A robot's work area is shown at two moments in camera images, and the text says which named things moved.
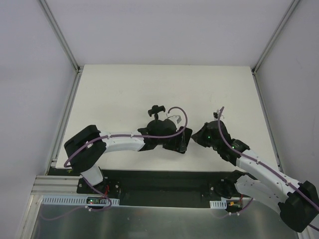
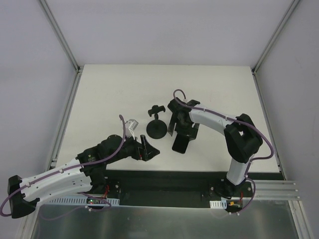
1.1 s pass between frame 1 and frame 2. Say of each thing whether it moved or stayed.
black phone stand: stayed
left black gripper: moved
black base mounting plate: stayed
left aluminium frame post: stayed
